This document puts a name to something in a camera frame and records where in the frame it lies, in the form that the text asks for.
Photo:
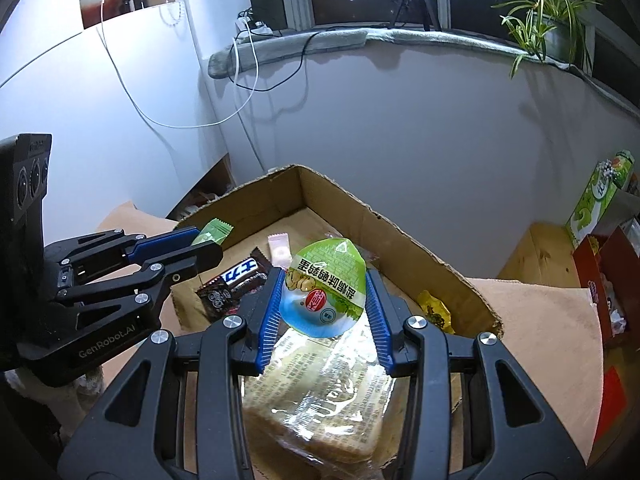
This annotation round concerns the clear bread package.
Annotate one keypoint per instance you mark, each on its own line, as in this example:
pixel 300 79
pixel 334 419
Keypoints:
pixel 320 400

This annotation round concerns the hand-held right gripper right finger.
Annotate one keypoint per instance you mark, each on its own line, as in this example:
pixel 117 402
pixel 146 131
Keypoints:
pixel 380 325

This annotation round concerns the brown cardboard box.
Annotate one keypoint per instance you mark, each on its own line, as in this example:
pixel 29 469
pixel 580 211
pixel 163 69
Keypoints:
pixel 330 210

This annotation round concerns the white power strip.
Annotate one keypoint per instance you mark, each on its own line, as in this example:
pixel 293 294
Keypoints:
pixel 250 22

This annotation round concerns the small green snack packet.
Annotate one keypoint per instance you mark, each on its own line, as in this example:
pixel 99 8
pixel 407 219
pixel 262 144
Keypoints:
pixel 215 231

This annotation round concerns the yellow snack packet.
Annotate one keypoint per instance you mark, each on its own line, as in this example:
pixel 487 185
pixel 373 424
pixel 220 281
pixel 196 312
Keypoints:
pixel 435 312

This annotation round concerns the green printed carton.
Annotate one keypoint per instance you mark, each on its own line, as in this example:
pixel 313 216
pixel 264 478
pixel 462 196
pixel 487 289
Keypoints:
pixel 595 200

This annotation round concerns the dark bottles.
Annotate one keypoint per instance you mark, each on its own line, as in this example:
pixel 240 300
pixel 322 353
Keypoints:
pixel 132 1

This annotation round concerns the brown ceramic vase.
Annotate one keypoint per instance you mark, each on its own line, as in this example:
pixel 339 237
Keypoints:
pixel 97 2

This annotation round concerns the green spider plant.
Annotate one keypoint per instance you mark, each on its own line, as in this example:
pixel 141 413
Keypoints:
pixel 542 20

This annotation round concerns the red cardboard box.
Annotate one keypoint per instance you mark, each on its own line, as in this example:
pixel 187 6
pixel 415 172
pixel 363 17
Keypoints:
pixel 607 285

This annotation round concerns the grey windowsill mat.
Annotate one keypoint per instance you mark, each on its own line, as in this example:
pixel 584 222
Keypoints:
pixel 350 40

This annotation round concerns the small pink snack packet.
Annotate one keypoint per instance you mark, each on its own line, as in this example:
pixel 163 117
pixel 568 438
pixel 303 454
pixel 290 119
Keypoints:
pixel 278 250

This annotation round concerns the green egg-shaped snack packet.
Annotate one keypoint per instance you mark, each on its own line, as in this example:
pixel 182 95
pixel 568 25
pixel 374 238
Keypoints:
pixel 325 285

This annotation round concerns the dark printed snack packet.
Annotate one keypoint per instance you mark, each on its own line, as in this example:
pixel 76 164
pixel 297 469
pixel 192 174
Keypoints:
pixel 217 300

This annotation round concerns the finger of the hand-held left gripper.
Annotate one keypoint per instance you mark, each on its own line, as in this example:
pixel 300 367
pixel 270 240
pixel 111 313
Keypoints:
pixel 192 259
pixel 160 243

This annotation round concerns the red flat packet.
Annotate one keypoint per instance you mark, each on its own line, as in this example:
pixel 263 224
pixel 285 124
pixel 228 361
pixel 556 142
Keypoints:
pixel 612 400

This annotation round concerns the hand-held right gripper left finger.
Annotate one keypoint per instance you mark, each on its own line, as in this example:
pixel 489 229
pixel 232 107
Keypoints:
pixel 267 325

